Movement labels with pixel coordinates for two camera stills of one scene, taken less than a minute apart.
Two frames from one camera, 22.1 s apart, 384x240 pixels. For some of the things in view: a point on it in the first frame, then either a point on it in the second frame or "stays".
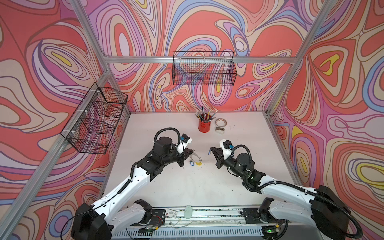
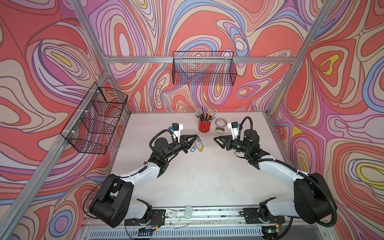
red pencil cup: [204, 127] stays
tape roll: [221, 122] stays
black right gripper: [220, 158] → [223, 138]
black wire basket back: [203, 68] stays
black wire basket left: [90, 128] stays
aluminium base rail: [207, 223] stays
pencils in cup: [205, 117] stays
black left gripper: [185, 156] → [183, 145]
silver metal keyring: [195, 154] → [198, 141]
